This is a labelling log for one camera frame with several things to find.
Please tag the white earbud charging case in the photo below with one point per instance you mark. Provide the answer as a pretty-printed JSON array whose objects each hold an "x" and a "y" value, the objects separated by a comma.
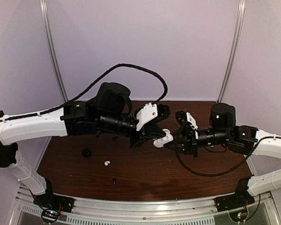
[{"x": 160, "y": 142}]

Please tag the right aluminium frame post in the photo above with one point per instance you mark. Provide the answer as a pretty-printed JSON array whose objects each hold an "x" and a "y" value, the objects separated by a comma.
[{"x": 233, "y": 51}]

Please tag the aluminium frame post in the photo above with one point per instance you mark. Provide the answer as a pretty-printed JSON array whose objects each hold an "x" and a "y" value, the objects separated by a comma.
[
  {"x": 233, "y": 51},
  {"x": 51, "y": 48}
]

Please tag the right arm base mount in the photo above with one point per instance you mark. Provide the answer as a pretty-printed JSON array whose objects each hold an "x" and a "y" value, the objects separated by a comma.
[{"x": 240, "y": 198}]

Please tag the aluminium front rail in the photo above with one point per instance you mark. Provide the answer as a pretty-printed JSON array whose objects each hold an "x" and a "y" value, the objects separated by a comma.
[{"x": 198, "y": 211}]

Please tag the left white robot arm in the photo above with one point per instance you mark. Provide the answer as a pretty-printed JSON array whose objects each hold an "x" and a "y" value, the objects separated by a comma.
[{"x": 102, "y": 114}]

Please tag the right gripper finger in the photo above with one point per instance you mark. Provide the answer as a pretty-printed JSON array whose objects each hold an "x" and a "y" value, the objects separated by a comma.
[
  {"x": 179, "y": 133},
  {"x": 173, "y": 146}
]

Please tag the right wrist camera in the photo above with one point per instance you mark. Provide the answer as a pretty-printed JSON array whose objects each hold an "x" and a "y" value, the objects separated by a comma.
[{"x": 182, "y": 117}]

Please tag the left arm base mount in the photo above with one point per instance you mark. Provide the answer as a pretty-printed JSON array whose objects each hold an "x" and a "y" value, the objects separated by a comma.
[{"x": 52, "y": 201}]

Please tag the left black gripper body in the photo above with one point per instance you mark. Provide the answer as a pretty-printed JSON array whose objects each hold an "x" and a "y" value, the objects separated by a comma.
[{"x": 142, "y": 138}]

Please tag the right circuit board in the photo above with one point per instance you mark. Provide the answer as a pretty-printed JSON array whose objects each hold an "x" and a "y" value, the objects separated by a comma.
[{"x": 238, "y": 216}]

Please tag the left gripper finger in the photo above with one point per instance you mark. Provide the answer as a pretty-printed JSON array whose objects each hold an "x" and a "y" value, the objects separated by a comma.
[
  {"x": 157, "y": 131},
  {"x": 155, "y": 136}
]

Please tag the left aluminium frame post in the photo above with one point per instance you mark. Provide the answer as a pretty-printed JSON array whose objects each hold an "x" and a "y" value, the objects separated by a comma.
[{"x": 51, "y": 48}]

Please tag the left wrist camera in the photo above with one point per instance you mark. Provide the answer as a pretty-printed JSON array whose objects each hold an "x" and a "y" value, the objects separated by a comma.
[{"x": 151, "y": 112}]

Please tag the left circuit board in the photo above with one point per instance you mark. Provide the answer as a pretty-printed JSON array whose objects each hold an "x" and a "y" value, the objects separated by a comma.
[{"x": 50, "y": 216}]

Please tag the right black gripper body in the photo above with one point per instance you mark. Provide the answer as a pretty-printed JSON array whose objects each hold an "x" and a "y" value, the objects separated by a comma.
[{"x": 191, "y": 142}]

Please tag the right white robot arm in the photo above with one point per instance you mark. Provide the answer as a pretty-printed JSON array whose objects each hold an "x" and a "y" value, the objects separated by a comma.
[{"x": 244, "y": 140}]

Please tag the circuit board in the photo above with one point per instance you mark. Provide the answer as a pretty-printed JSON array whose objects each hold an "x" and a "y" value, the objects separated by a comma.
[
  {"x": 238, "y": 216},
  {"x": 50, "y": 216}
]

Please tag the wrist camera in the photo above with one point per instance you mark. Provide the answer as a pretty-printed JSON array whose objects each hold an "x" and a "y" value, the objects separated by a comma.
[
  {"x": 151, "y": 112},
  {"x": 182, "y": 117}
]

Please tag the black round cap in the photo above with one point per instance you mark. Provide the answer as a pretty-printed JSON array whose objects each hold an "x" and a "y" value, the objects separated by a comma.
[{"x": 86, "y": 152}]

